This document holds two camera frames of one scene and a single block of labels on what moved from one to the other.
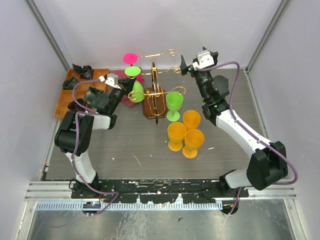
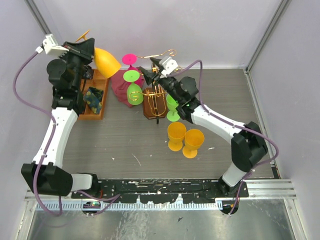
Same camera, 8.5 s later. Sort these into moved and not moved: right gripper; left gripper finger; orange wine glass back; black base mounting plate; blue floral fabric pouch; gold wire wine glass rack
Moved: left gripper finger; orange wine glass back; right gripper
Not moved: blue floral fabric pouch; black base mounting plate; gold wire wine glass rack
